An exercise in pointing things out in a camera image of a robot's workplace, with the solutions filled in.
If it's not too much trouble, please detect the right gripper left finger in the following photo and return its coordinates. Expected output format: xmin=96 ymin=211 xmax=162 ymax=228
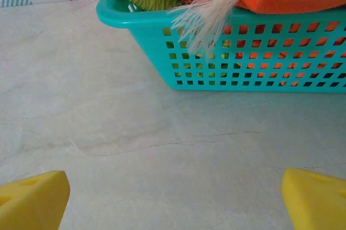
xmin=0 ymin=170 xmax=70 ymax=230

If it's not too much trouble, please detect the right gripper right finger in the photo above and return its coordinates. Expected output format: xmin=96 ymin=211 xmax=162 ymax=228
xmin=280 ymin=168 xmax=346 ymax=230

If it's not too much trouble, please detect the white frayed drawstring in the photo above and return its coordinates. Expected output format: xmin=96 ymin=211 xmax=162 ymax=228
xmin=169 ymin=0 xmax=275 ymax=62

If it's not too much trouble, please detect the teal plastic basket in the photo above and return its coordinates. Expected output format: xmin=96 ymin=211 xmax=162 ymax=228
xmin=96 ymin=0 xmax=346 ymax=93

